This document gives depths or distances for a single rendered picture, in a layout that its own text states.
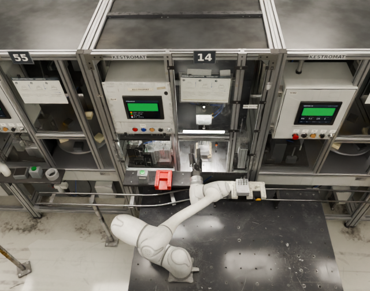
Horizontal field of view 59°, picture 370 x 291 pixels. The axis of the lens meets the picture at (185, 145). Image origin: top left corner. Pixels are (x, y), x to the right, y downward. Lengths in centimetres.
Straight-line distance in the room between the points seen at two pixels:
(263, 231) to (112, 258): 151
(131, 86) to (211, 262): 140
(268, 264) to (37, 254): 222
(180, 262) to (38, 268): 172
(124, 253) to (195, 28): 222
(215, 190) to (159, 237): 51
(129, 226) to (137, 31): 117
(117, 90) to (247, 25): 90
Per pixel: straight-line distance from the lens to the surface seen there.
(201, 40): 201
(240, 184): 258
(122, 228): 180
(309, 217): 284
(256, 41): 202
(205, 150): 264
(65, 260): 353
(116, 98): 213
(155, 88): 202
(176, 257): 227
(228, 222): 269
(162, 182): 260
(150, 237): 174
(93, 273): 338
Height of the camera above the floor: 307
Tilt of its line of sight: 50 degrees down
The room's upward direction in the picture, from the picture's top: 3 degrees counter-clockwise
